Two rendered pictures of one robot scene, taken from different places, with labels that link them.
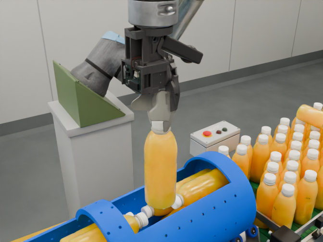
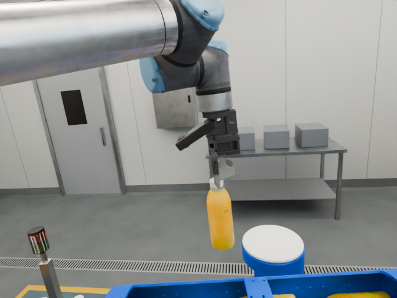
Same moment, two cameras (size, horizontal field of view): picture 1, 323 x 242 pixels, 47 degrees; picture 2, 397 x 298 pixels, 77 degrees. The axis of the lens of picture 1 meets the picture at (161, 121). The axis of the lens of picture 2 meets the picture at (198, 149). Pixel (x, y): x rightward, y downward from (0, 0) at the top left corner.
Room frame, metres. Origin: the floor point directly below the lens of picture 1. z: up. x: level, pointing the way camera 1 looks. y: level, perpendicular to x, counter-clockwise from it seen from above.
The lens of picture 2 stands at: (1.21, 0.40, 1.80)
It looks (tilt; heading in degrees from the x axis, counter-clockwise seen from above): 15 degrees down; 220
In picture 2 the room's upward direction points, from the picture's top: 6 degrees counter-clockwise
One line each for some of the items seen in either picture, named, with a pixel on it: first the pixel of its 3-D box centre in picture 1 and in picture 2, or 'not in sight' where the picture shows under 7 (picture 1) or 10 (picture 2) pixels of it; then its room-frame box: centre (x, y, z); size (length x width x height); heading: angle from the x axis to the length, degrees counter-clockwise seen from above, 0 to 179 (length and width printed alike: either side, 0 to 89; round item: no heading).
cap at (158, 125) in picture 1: (160, 125); (216, 184); (0.67, 0.00, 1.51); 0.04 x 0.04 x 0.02
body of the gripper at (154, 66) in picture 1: (150, 57); (221, 132); (0.66, 0.02, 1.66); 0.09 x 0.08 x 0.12; 127
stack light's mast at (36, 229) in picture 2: not in sight; (40, 245); (0.94, -0.76, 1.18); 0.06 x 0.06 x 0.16
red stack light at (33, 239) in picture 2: not in sight; (37, 235); (0.94, -0.76, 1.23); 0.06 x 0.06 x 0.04
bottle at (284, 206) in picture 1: (282, 213); not in sight; (0.96, -0.42, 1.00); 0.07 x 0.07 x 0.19
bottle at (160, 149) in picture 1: (160, 164); (220, 215); (0.67, 0.00, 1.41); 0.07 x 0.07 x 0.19
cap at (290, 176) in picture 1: (290, 177); not in sight; (1.03, -0.45, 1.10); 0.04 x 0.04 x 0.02
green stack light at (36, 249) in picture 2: not in sight; (39, 245); (0.94, -0.76, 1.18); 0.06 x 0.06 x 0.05
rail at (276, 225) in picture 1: (243, 204); not in sight; (1.04, -0.30, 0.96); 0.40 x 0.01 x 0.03; 37
